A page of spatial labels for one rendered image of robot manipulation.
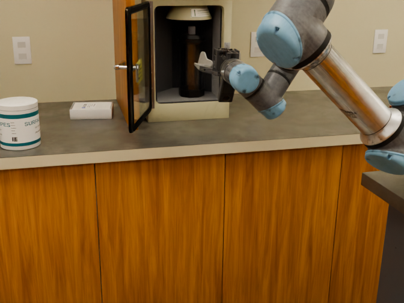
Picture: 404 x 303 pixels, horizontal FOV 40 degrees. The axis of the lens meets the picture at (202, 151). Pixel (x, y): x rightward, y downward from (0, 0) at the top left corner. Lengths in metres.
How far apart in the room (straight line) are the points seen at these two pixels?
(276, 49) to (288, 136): 0.79
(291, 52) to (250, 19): 1.41
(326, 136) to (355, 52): 0.89
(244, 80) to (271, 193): 0.65
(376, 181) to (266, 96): 0.39
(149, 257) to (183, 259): 0.12
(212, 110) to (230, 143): 0.30
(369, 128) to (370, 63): 1.54
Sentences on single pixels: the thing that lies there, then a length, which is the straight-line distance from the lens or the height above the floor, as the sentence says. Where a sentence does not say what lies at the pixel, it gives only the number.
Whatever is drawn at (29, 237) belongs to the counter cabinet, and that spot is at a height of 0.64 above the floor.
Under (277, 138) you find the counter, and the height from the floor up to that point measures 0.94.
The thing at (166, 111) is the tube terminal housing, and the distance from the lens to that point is 2.15.
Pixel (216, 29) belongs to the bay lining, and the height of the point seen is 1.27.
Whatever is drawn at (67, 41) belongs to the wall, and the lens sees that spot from 2.49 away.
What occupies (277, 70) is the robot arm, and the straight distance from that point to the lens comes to 1.64.
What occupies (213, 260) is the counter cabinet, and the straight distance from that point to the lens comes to 2.12.
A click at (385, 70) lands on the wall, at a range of 2.97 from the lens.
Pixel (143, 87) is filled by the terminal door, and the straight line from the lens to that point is 1.98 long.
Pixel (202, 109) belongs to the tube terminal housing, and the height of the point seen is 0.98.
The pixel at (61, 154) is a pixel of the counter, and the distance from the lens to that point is 1.84.
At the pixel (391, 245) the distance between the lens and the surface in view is 1.76.
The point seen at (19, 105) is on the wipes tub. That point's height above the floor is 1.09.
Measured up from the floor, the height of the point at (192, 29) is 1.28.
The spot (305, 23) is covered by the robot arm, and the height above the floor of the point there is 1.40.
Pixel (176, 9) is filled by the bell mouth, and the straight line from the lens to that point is 2.14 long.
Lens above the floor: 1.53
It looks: 19 degrees down
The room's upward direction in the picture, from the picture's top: 1 degrees clockwise
